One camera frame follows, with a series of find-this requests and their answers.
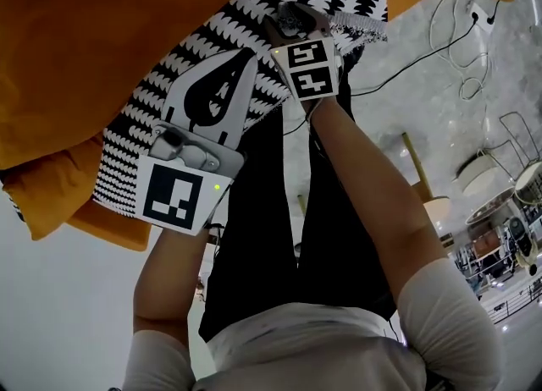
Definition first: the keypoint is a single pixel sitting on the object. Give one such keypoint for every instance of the yellow-legged wooden table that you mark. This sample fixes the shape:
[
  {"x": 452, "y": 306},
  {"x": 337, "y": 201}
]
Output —
[{"x": 423, "y": 177}]

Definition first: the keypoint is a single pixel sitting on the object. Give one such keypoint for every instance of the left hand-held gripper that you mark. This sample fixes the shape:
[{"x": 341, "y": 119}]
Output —
[{"x": 171, "y": 194}]

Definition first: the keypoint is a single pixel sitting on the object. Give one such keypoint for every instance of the white power socket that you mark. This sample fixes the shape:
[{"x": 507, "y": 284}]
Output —
[{"x": 482, "y": 17}]

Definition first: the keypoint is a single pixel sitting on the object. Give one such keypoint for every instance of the black railing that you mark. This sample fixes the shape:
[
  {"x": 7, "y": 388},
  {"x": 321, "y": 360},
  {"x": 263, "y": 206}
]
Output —
[{"x": 514, "y": 302}]

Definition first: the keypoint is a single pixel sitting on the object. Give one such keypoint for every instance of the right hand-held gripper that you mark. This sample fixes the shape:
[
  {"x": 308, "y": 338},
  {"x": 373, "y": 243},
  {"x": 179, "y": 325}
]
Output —
[{"x": 311, "y": 69}]

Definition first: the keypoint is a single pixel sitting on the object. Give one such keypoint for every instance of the person's black trousers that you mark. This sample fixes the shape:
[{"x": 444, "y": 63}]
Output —
[{"x": 330, "y": 254}]

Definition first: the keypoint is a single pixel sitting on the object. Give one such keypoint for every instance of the person's right forearm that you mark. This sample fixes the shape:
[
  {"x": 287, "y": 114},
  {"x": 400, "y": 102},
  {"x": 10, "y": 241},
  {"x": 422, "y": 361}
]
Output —
[{"x": 372, "y": 186}]

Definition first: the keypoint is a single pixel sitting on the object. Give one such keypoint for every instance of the white round ottoman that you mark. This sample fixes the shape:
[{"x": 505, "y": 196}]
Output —
[{"x": 482, "y": 175}]

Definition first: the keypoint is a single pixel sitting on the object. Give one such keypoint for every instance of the person's left forearm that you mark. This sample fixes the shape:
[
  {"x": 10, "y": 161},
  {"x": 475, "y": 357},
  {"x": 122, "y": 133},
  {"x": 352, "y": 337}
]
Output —
[{"x": 169, "y": 283}]

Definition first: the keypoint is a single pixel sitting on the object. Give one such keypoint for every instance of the black white patterned blanket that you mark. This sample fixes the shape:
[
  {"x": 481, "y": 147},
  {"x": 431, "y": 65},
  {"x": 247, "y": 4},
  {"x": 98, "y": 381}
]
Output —
[{"x": 203, "y": 48}]

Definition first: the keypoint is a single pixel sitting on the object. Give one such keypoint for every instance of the person's white shirt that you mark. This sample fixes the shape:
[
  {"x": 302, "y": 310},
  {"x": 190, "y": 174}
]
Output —
[{"x": 322, "y": 351}]

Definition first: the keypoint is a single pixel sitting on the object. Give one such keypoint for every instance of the orange sofa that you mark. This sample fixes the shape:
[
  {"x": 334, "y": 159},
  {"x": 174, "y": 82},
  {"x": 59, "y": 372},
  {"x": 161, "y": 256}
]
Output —
[{"x": 63, "y": 63}]

